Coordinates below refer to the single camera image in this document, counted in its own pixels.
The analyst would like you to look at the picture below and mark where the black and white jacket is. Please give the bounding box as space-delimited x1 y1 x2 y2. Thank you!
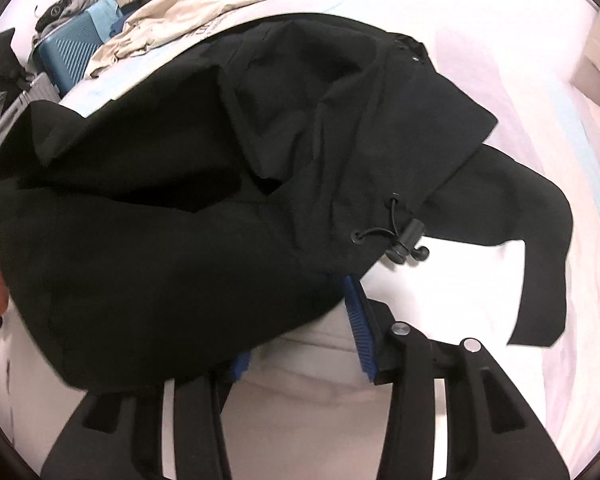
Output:
0 14 572 396

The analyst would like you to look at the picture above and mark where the black backpack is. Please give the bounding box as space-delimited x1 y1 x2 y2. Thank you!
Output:
0 28 33 106

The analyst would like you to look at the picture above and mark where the silver hard suitcase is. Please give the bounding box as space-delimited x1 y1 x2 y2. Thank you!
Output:
0 73 60 127

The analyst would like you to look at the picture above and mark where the teal hard suitcase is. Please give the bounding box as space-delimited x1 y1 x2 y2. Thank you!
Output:
32 12 102 96

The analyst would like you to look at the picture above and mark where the clutter pile on suitcase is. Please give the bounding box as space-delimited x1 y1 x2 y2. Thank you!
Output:
35 0 99 34

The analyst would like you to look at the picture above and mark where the blue folded cloth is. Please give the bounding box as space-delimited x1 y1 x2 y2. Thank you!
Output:
86 0 129 42

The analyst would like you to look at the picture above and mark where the striped bed sheet mattress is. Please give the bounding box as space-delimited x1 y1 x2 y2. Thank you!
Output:
0 0 600 480

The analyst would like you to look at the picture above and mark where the beige garment on bed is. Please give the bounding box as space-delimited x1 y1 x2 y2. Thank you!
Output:
83 0 266 79

